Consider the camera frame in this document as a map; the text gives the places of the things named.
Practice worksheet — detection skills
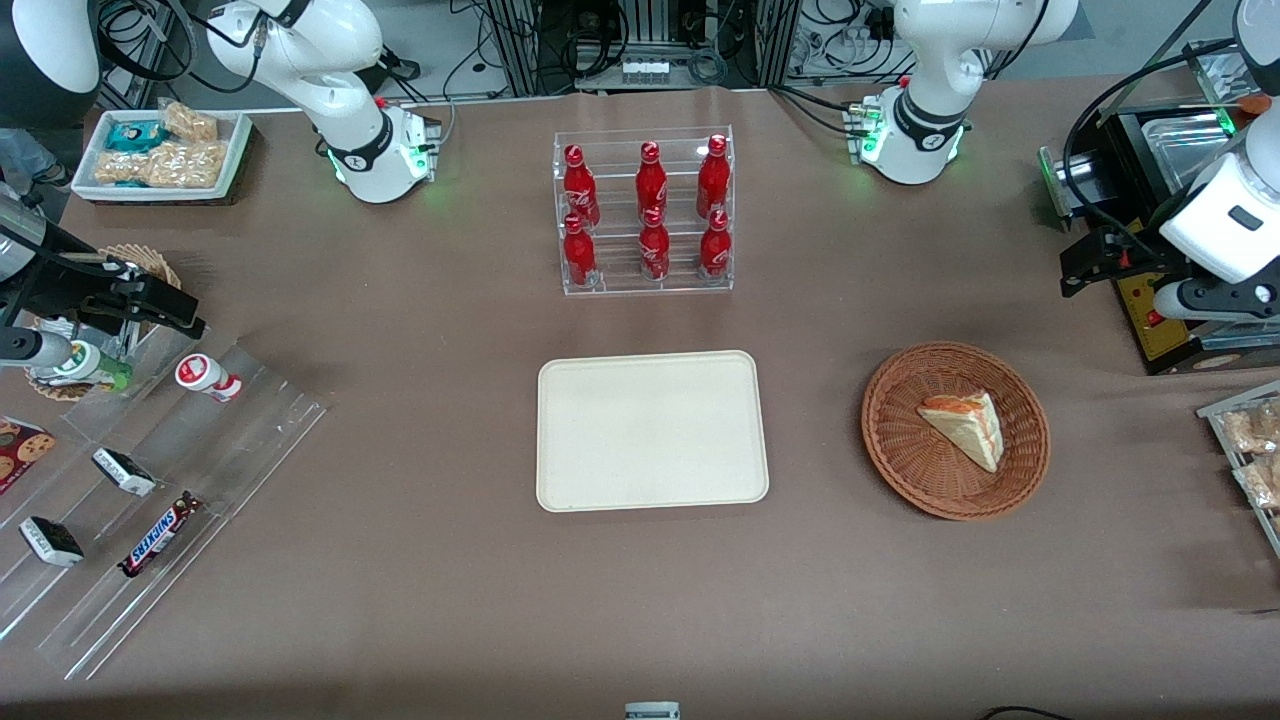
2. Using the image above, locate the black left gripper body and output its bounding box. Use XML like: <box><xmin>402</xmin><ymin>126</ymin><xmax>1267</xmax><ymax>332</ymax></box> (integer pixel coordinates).
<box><xmin>1092</xmin><ymin>224</ymin><xmax>1168</xmax><ymax>293</ymax></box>

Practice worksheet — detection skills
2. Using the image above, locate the triangular sandwich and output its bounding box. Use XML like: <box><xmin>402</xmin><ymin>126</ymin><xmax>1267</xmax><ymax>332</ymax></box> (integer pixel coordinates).
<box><xmin>917</xmin><ymin>390</ymin><xmax>1005</xmax><ymax>474</ymax></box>

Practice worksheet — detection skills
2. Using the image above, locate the small tan wicker basket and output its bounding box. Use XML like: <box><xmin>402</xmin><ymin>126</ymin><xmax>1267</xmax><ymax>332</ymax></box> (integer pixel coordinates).
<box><xmin>98</xmin><ymin>244</ymin><xmax>184</xmax><ymax>294</ymax></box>

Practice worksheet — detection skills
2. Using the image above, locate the flat wicker coaster basket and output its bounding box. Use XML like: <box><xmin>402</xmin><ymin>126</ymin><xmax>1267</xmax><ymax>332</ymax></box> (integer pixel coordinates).
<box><xmin>24</xmin><ymin>314</ymin><xmax>97</xmax><ymax>403</ymax></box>

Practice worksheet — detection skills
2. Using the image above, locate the large brown wicker basket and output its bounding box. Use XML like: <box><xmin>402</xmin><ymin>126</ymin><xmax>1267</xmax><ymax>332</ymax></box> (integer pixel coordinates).
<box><xmin>861</xmin><ymin>342</ymin><xmax>1052</xmax><ymax>522</ymax></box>

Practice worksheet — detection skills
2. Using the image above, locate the cream plastic tray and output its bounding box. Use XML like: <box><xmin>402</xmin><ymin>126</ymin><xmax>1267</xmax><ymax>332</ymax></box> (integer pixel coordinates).
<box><xmin>536</xmin><ymin>350</ymin><xmax>770</xmax><ymax>514</ymax></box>

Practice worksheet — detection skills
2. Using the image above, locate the white red yogurt bottle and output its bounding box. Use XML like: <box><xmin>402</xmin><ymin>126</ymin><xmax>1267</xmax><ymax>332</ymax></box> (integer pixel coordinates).
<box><xmin>175</xmin><ymin>353</ymin><xmax>244</xmax><ymax>404</ymax></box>

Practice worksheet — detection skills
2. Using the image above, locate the green drink bottle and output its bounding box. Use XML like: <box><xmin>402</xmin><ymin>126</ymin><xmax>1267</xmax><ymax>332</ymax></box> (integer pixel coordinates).
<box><xmin>55</xmin><ymin>341</ymin><xmax>134</xmax><ymax>393</ymax></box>

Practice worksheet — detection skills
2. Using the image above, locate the black countertop appliance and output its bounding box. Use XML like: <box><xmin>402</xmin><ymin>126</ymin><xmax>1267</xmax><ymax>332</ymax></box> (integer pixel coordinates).
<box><xmin>1038</xmin><ymin>40</ymin><xmax>1280</xmax><ymax>377</ymax></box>

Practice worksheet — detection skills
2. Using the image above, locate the medium peanut brittle pack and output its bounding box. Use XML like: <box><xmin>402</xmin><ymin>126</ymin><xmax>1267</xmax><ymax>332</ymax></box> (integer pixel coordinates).
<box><xmin>94</xmin><ymin>150</ymin><xmax>151</xmax><ymax>187</ymax></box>

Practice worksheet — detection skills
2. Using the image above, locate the large peanut brittle pack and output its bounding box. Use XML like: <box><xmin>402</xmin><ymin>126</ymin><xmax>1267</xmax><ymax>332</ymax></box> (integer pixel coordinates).
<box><xmin>146</xmin><ymin>140</ymin><xmax>230</xmax><ymax>190</ymax></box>

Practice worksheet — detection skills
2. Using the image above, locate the clear acrylic stepped shelf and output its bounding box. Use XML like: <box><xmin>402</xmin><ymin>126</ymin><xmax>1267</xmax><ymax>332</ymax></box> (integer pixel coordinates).
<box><xmin>0</xmin><ymin>320</ymin><xmax>330</xmax><ymax>683</ymax></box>

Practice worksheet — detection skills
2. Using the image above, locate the person in blue jeans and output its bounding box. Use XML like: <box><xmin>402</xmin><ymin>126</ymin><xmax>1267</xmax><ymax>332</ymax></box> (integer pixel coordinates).
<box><xmin>0</xmin><ymin>127</ymin><xmax>74</xmax><ymax>193</ymax></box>

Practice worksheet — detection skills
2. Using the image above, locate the white snack bin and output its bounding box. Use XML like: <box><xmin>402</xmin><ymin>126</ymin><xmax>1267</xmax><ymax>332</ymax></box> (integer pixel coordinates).
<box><xmin>72</xmin><ymin>108</ymin><xmax>254</xmax><ymax>205</ymax></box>

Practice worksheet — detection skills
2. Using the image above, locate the teal snack packet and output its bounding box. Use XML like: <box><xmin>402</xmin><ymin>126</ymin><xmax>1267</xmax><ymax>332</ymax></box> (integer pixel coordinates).
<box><xmin>105</xmin><ymin>120</ymin><xmax>167</xmax><ymax>153</ymax></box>

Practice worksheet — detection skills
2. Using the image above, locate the black white snack bar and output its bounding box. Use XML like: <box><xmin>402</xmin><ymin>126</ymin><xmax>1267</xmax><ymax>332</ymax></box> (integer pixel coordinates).
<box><xmin>19</xmin><ymin>516</ymin><xmax>86</xmax><ymax>569</ymax></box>
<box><xmin>92</xmin><ymin>447</ymin><xmax>158</xmax><ymax>498</ymax></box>

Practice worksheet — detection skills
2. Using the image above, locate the small peanut brittle pack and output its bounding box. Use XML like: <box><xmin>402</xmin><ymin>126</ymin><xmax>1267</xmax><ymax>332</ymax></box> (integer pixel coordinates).
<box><xmin>163</xmin><ymin>100</ymin><xmax>220</xmax><ymax>143</ymax></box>

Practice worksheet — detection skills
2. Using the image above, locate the chocolate chip cookie packet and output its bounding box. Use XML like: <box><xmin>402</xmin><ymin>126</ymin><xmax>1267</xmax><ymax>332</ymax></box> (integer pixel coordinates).
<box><xmin>0</xmin><ymin>418</ymin><xmax>58</xmax><ymax>496</ymax></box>

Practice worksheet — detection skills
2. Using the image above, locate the clear wrapped pastry pack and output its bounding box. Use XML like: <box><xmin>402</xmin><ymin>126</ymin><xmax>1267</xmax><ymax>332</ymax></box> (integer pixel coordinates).
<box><xmin>1224</xmin><ymin>400</ymin><xmax>1280</xmax><ymax>454</ymax></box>
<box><xmin>1234</xmin><ymin>455</ymin><xmax>1280</xmax><ymax>510</ymax></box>

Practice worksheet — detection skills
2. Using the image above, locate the Snickers bar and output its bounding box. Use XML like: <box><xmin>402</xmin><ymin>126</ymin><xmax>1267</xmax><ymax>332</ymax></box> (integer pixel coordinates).
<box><xmin>118</xmin><ymin>491</ymin><xmax>205</xmax><ymax>579</ymax></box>

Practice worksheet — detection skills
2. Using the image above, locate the red cola bottle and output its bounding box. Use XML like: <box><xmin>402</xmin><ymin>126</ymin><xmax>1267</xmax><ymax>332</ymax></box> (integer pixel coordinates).
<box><xmin>562</xmin><ymin>214</ymin><xmax>599</xmax><ymax>289</ymax></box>
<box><xmin>699</xmin><ymin>208</ymin><xmax>733</xmax><ymax>279</ymax></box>
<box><xmin>636</xmin><ymin>141</ymin><xmax>669</xmax><ymax>221</ymax></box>
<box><xmin>697</xmin><ymin>134</ymin><xmax>732</xmax><ymax>219</ymax></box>
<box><xmin>639</xmin><ymin>207</ymin><xmax>672</xmax><ymax>282</ymax></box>
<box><xmin>563</xmin><ymin>145</ymin><xmax>602</xmax><ymax>229</ymax></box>

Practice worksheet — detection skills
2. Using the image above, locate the clear acrylic bottle rack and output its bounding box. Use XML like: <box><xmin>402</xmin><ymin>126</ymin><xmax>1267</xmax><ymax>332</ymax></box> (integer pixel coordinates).
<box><xmin>553</xmin><ymin>125</ymin><xmax>736</xmax><ymax>297</ymax></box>

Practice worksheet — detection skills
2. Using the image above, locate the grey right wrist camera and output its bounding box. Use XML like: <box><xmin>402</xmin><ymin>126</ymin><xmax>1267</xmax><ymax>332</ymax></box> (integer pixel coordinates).
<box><xmin>0</xmin><ymin>328</ymin><xmax>77</xmax><ymax>370</ymax></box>

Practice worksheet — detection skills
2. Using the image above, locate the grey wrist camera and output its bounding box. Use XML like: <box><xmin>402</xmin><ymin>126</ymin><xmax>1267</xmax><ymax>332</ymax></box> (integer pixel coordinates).
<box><xmin>0</xmin><ymin>328</ymin><xmax>77</xmax><ymax>370</ymax></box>
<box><xmin>1152</xmin><ymin>280</ymin><xmax>1280</xmax><ymax>324</ymax></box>

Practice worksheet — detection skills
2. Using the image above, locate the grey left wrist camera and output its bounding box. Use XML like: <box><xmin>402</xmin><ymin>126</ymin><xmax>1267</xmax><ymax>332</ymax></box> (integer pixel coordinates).
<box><xmin>1152</xmin><ymin>280</ymin><xmax>1280</xmax><ymax>324</ymax></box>

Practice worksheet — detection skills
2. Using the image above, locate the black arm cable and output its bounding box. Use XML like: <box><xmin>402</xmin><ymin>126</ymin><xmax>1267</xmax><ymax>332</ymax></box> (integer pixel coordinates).
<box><xmin>1062</xmin><ymin>38</ymin><xmax>1241</xmax><ymax>263</ymax></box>

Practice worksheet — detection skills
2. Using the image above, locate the white wire snack tray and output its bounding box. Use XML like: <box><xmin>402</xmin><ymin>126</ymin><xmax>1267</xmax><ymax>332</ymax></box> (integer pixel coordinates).
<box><xmin>1196</xmin><ymin>380</ymin><xmax>1280</xmax><ymax>558</ymax></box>

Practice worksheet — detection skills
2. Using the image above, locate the coiled grey cable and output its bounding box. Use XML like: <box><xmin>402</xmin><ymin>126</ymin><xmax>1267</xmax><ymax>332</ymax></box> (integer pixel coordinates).
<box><xmin>685</xmin><ymin>47</ymin><xmax>732</xmax><ymax>87</ymax></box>

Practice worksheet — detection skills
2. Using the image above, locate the aluminium frame rack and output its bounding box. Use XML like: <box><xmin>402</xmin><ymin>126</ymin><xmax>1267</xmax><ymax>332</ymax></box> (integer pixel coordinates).
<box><xmin>478</xmin><ymin>0</ymin><xmax>803</xmax><ymax>97</ymax></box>

